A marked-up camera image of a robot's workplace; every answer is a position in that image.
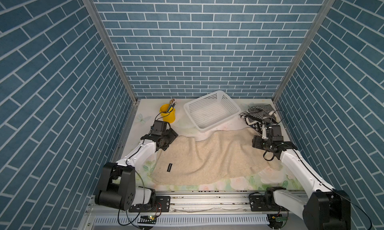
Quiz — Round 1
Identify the yellow cup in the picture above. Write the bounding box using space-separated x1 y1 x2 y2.
160 104 176 124

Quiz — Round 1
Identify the black white patterned cloth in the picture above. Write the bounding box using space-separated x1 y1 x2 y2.
240 105 278 134

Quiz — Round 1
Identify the aluminium front rail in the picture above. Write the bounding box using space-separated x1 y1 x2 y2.
83 191 334 216

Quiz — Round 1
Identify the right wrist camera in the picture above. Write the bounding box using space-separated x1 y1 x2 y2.
262 124 269 140

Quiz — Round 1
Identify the floral table mat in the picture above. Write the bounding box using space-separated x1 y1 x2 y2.
135 99 303 191

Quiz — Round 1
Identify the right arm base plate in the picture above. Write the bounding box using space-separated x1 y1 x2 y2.
248 192 287 213

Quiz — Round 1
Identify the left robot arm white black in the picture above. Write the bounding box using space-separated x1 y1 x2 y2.
95 120 178 211

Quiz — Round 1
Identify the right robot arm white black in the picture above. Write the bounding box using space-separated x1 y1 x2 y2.
252 125 351 230

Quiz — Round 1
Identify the white plastic mesh basket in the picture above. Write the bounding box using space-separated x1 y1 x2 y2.
184 90 241 132

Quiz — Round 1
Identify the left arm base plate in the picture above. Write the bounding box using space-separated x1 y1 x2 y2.
129 196 171 213

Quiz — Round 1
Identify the beige knitted scarf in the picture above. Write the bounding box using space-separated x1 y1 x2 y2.
151 128 281 186

